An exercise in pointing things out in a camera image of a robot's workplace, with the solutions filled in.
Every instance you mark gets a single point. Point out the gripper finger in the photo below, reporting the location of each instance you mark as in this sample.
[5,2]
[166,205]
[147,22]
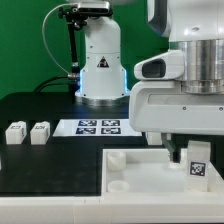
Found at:
[169,144]

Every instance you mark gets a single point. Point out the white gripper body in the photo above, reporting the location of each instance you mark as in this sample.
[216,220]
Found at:
[159,106]

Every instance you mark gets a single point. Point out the white square tabletop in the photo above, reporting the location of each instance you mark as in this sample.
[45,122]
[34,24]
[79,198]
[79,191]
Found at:
[146,171]

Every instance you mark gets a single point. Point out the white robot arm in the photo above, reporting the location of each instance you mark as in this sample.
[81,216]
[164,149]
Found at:
[180,91]

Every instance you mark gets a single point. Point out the white L-shaped fence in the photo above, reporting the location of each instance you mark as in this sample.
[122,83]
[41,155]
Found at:
[118,208]

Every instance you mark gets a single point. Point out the white sheet with markers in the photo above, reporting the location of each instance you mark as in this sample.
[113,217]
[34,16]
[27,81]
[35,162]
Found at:
[94,127]

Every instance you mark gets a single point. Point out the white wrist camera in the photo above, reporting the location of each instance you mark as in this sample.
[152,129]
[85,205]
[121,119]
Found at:
[166,66]

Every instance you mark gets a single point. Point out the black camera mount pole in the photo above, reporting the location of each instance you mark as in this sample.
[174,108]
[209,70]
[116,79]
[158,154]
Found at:
[73,43]

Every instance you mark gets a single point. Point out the grey overhead camera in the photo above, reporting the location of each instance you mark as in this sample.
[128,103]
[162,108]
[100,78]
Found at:
[94,8]

